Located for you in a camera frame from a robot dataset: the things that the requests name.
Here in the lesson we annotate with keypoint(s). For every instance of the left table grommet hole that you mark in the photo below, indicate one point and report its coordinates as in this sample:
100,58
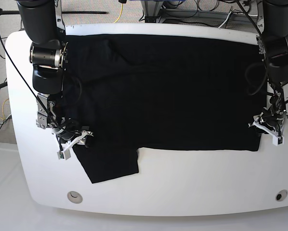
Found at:
74,197

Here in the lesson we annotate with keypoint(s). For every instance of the black tripod pole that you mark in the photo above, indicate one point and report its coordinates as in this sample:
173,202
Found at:
14,12

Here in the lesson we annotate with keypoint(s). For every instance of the table grommet hole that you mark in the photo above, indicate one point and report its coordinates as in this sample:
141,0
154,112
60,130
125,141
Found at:
74,197
282,195

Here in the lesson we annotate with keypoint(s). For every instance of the grey aluminium frame stand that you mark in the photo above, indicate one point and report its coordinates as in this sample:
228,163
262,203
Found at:
211,13

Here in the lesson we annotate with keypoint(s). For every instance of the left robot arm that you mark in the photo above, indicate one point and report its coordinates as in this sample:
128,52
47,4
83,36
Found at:
272,39

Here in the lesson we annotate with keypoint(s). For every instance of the right table grommet hole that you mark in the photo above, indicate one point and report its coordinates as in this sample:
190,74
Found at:
282,195

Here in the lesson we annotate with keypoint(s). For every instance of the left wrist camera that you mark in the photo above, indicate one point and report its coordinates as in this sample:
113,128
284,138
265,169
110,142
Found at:
278,140

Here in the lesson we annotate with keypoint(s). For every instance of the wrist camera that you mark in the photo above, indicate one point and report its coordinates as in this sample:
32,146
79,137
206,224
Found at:
64,154
278,140

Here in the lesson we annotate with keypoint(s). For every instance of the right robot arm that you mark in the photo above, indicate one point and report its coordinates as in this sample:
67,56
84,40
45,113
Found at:
43,23

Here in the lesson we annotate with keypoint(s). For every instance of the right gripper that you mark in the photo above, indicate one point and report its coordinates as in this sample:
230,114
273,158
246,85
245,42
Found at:
67,139

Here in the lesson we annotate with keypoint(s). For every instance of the black T-shirt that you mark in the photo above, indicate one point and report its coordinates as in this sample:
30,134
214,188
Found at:
161,92

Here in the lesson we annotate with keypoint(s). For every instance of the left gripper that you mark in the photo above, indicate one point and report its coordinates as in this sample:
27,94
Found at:
270,121

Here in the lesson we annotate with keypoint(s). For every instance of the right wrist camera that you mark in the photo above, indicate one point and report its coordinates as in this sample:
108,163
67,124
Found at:
64,154

